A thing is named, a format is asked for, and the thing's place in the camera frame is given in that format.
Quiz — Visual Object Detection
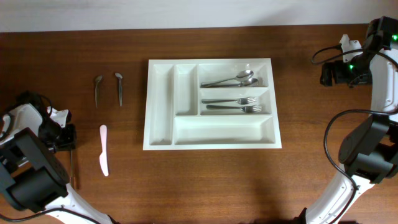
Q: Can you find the small steel teaspoon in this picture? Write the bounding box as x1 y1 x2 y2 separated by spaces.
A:
114 72 123 106
94 75 103 108

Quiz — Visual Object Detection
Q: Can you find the steel spoon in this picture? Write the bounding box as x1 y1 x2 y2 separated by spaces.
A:
200 70 254 87
208 78 259 88

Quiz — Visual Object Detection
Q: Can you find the steel fork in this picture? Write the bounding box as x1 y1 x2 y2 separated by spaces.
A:
201 97 257 105
206 105 262 113

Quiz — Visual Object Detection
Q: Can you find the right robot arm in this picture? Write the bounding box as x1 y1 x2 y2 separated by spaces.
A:
292 16 397 223

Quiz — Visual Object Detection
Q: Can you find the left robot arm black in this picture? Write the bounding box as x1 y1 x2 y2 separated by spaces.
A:
1 91 115 224

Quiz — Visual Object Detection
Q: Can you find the white plastic cutlery tray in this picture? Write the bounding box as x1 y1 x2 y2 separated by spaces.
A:
143 58 282 151

